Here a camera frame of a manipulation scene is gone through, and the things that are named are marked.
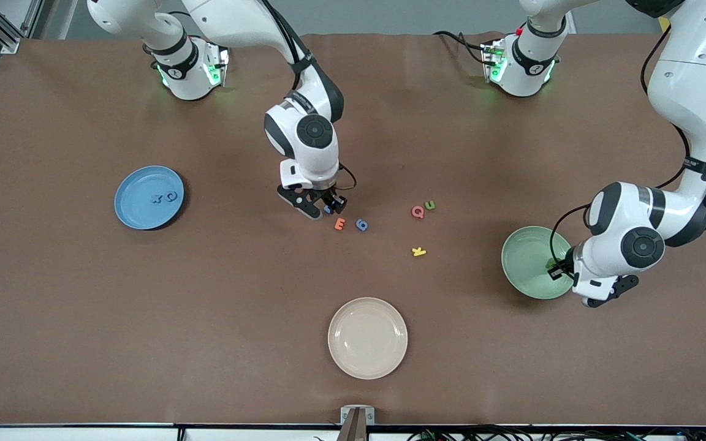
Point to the blue foam number 6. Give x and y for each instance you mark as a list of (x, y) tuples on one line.
[(361, 225)]

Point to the pink foam letter Q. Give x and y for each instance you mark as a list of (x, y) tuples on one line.
[(417, 212)]

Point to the blue foam letter G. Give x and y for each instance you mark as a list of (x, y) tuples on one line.
[(171, 196)]

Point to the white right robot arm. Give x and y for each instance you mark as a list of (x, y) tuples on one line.
[(236, 24)]

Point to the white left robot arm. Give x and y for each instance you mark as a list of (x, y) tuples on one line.
[(696, 79)]

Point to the orange foam letter E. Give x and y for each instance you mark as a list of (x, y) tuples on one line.
[(340, 224)]

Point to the green plate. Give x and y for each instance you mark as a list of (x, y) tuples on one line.
[(527, 260)]

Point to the yellow foam letter K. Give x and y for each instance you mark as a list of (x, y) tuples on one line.
[(418, 251)]

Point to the beige plate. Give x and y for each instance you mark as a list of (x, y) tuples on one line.
[(368, 338)]

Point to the brown table cover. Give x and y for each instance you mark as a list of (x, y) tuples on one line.
[(206, 306)]

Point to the blue plate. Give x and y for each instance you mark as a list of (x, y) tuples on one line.
[(138, 208)]

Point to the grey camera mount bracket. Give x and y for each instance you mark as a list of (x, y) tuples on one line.
[(357, 416)]

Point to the aluminium frame profile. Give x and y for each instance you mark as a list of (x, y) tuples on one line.
[(10, 44)]

